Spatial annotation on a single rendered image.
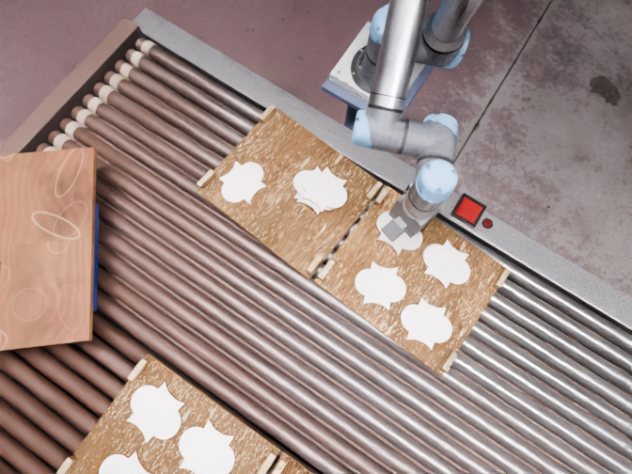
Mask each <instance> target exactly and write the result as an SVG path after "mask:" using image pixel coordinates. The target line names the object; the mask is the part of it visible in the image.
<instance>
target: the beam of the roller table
mask: <svg viewBox="0 0 632 474"><path fill-rule="evenodd" d="M133 23H135V24H137V25H138V26H139V27H140V29H141V31H142V33H143V35H144V37H145V39H146V40H150V41H151V42H153V43H155V44H156V45H157V46H158V47H159V48H161V49H162V50H164V51H166V52H167V53H169V54H171V55H173V56H174V57H176V58H178V59H179V60H180V61H182V62H183V63H185V64H187V65H188V66H190V67H191V68H193V69H195V70H196V71H199V72H200V73H202V74H204V75H205V76H207V77H209V78H210V79H212V80H213V81H215V82H216V83H217V84H219V85H221V86H222V87H225V88H226V89H228V90H230V91H231V92H233V93H234V94H236V95H238V96H239V97H241V98H243V99H244V100H246V101H248V102H249V103H252V104H253V105H255V106H256V107H258V108H259V109H260V110H262V111H265V110H266V109H267V108H268V107H269V106H270V105H271V104H272V105H274V106H275V107H276V108H278V109H279V110H281V111H282V112H283V113H285V114H286V115H288V116H289V117H290V118H292V119H293V120H295V121H296V122H298V123H299V124H300V125H302V126H303V127H305V128H306V129H307V130H309V131H310V132H311V133H313V134H315V135H316V136H317V137H319V138H320V139H322V140H323V142H325V143H326V144H327V145H329V146H330V147H332V148H333V149H334V150H336V151H338V152H339V153H340V154H342V155H343V156H344V157H346V158H347V159H349V160H350V161H351V162H353V163H354V164H356V165H357V166H359V167H360V168H361V169H363V170H364V171H366V172H367V173H368V174H370V175H371V176H373V177H374V178H375V179H376V180H378V181H379V182H381V183H382V184H384V185H385V186H389V187H390V188H392V189H393V190H395V191H396V192H398V193H399V194H400V195H403V194H404V192H403V190H404V189H405V188H406V187H407V186H408V184H410V183H413V182H414V180H415V176H416V169H415V168H414V167H412V166H410V165H409V164H407V163H406V162H404V161H402V160H401V159H399V158H397V157H396V156H394V155H392V154H391V153H389V152H386V151H381V150H371V149H368V148H364V147H360V146H357V145H355V144H354V143H353V141H352V135H353V131H352V130H350V129H348V128H347V127H345V126H343V125H342V124H340V123H338V122H337V121H335V120H333V119H332V118H330V117H329V116H327V115H325V114H324V113H322V112H320V111H319V110H317V109H315V108H314V107H312V106H310V105H308V104H307V103H304V102H303V101H301V100H299V99H298V98H296V97H294V96H293V95H292V94H290V93H289V92H287V91H285V90H284V89H282V88H280V87H278V86H276V85H275V84H273V83H271V82H270V81H268V80H266V79H265V78H263V77H261V76H260V75H258V74H256V73H255V72H253V71H251V70H250V69H248V68H246V67H245V66H243V65H241V64H240V63H238V62H236V61H235V60H233V59H231V58H230V57H228V56H226V55H224V54H222V53H221V52H219V51H217V50H216V49H214V48H213V47H212V46H210V45H208V44H207V43H205V42H203V41H202V40H200V39H198V38H196V37H194V36H193V35H191V34H189V33H187V32H186V31H184V30H182V29H181V28H179V27H178V26H176V25H175V24H173V23H171V22H169V21H168V20H166V19H164V18H163V17H161V16H159V15H158V14H156V13H154V12H153V11H151V10H149V9H148V8H144V10H143V11H142V12H141V13H140V14H139V15H138V16H137V17H136V18H135V19H134V20H133ZM460 197H461V196H460V195H459V194H457V193H455V192H454V191H453V192H452V193H451V195H450V196H449V197H448V198H447V199H445V200H444V201H443V203H442V204H441V205H440V206H439V207H438V208H439V209H440V210H441V211H440V212H439V213H438V214H437V215H436V216H437V217H438V218H440V219H442V220H443V221H445V222H447V223H448V224H450V225H451V226H453V227H455V228H456V229H458V230H460V231H461V232H463V233H464V234H466V235H468V236H469V237H471V238H472V239H474V240H476V241H477V242H479V243H481V244H482V245H485V246H486V247H488V248H490V249H491V250H493V251H494V252H496V253H498V254H499V255H500V256H502V257H503V258H505V259H507V260H508V261H511V262H512V263H514V264H515V265H517V266H519V267H520V268H522V269H524V270H525V271H527V272H529V273H530V274H532V275H534V276H535V277H537V278H539V279H541V280H542V281H543V282H545V283H546V284H548V285H550V286H551V287H553V288H554V289H556V290H558V291H559V292H562V293H563V294H565V295H567V296H568V297H570V298H572V299H573V300H575V301H576V302H578V303H579V304H580V305H582V306H584V307H585V308H588V309H589V310H591V311H593V312H594V313H596V314H597V315H599V316H601V317H602V318H604V319H606V320H607V321H609V322H611V323H612V324H615V325H616V326H618V327H619V328H621V329H622V330H623V331H625V332H627V333H628V334H630V335H632V297H630V296H629V295H627V294H625V293H624V292H621V291H620V290H618V289H616V288H614V287H613V286H611V285H609V284H608V283H607V282H605V281H604V280H602V279H600V278H599V277H597V276H595V275H593V274H591V273H590V272H588V271H586V270H585V269H583V268H581V267H580V266H578V265H576V264H575V263H573V262H571V261H569V260H567V259H566V258H565V257H563V256H562V255H560V254H558V253H557V252H555V251H553V250H551V249H550V248H548V247H546V246H545V245H542V244H541V243H539V242H537V241H536V240H534V239H532V238H531V237H529V236H528V235H527V234H525V233H523V232H522V231H520V230H518V229H516V228H514V227H513V226H511V225H509V224H508V223H506V222H504V221H503V220H501V219H499V218H498V217H496V216H494V215H492V214H491V213H489V212H487V211H484V213H483V214H482V217H481V219H480V220H479V222H478V224H477V226H476V227H475V228H474V229H472V228H471V227H469V226H467V225H466V224H464V223H463V222H461V221H459V220H458V219H456V218H454V217H453V216H451V215H450V214H451V212H452V210H453V209H454V207H455V205H456V204H457V202H458V200H459V199H460ZM484 218H489V219H491V220H492V222H493V227H492V228H490V229H486V228H484V227H483V226H482V221H483V219H484Z"/></svg>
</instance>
